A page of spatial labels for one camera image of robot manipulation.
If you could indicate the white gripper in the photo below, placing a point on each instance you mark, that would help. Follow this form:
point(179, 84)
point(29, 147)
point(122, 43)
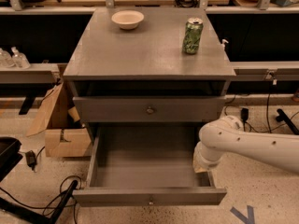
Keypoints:
point(203, 162)

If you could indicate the grey drawer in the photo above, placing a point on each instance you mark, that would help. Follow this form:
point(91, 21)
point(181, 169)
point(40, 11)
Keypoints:
point(148, 109)
point(146, 166)

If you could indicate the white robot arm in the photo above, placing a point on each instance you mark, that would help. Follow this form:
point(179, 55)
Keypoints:
point(226, 135)

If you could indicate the grey wooden drawer cabinet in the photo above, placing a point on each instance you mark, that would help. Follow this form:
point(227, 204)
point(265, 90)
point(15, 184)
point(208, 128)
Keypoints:
point(147, 61)

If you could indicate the grey top drawer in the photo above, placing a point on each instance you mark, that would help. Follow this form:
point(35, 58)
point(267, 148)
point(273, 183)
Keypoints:
point(148, 109)

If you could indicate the open cardboard box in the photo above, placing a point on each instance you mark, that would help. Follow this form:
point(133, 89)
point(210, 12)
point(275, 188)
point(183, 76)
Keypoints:
point(57, 117)

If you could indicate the black power adapter right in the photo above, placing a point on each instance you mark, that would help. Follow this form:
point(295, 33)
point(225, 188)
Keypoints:
point(244, 114)

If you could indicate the black power adapter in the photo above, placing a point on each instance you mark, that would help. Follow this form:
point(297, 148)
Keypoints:
point(31, 159)
point(244, 114)

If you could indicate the small white pump bottle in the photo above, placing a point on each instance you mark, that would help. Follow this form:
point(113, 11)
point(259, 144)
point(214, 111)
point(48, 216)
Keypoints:
point(224, 43)

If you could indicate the green soda can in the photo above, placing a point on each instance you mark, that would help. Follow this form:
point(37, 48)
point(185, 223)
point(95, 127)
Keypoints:
point(193, 31)

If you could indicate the white paper bowl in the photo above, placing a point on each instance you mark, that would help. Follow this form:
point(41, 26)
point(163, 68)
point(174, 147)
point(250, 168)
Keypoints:
point(127, 19)

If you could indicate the black stand base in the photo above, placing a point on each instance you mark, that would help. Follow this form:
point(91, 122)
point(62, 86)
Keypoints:
point(35, 218)

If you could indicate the black power adapter left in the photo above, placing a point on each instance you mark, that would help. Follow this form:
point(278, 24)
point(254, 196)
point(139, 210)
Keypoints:
point(31, 159)

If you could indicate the clear sanitizer bottle right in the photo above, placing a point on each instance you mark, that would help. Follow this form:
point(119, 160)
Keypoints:
point(20, 59)

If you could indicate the clear sanitizer bottle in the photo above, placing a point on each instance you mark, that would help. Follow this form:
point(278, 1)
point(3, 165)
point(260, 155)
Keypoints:
point(6, 59)
point(20, 59)

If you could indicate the clear sanitizer bottle left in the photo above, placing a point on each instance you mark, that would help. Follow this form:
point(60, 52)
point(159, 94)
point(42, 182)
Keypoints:
point(6, 59)

